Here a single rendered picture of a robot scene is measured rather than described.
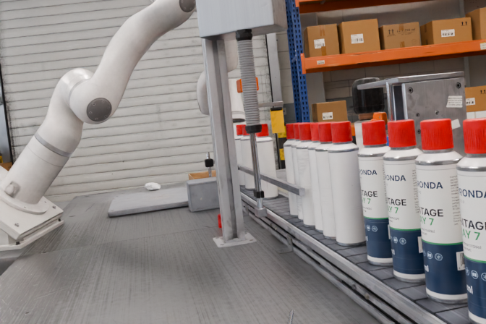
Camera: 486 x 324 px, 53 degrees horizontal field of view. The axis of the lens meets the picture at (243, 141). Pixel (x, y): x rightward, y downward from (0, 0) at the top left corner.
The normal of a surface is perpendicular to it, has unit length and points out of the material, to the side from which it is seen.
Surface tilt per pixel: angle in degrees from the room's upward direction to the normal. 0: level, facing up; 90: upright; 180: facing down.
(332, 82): 90
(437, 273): 90
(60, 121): 53
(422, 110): 90
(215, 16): 90
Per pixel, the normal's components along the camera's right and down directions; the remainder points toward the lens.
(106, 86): 0.66, -0.08
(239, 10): -0.39, 0.09
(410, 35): 0.03, 0.05
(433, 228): -0.69, 0.11
